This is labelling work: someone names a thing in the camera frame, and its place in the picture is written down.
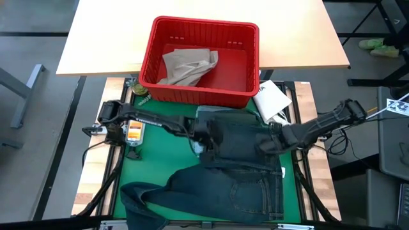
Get black cable bundle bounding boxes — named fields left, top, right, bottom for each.
left=316, top=110, right=409, bottom=157

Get grey desk leg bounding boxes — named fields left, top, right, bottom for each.
left=0, top=63, right=47, bottom=129

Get dark denim garment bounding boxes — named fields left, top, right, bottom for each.
left=120, top=109, right=286, bottom=230

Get black desk frame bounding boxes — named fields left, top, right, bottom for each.
left=338, top=0, right=409, bottom=88

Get dark grey box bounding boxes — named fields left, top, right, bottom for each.
left=332, top=169, right=403, bottom=229

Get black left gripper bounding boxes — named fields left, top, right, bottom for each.
left=192, top=116, right=225, bottom=167

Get white cable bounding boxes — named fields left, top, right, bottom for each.
left=364, top=92, right=409, bottom=122

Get silver frame bracket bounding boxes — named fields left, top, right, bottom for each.
left=277, top=223, right=316, bottom=230
left=100, top=219, right=137, bottom=230

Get dark keyboard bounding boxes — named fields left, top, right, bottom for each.
left=397, top=183, right=409, bottom=227

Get light wooden desk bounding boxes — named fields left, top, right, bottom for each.
left=56, top=0, right=351, bottom=77

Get person's green shoe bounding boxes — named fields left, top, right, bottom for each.
left=369, top=45, right=401, bottom=59
left=357, top=38, right=385, bottom=50

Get black aluminium frame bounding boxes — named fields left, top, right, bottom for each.
left=0, top=76, right=343, bottom=230

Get white tote bag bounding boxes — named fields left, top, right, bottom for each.
left=254, top=79, right=293, bottom=126

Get person's leg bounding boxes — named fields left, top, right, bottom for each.
left=382, top=25, right=409, bottom=49

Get red plastic laundry bin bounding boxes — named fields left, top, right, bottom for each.
left=139, top=15, right=261, bottom=109

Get green table mat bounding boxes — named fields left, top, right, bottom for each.
left=113, top=95, right=303, bottom=224

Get grey plastic case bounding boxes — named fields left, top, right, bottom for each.
left=376, top=86, right=409, bottom=181

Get white logo tag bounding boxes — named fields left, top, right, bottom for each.
left=386, top=98, right=409, bottom=118

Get light blue denim jeans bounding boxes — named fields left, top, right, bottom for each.
left=192, top=104, right=260, bottom=155

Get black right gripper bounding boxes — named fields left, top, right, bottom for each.
left=257, top=123, right=300, bottom=154

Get beige garment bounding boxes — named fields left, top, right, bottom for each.
left=156, top=47, right=220, bottom=88

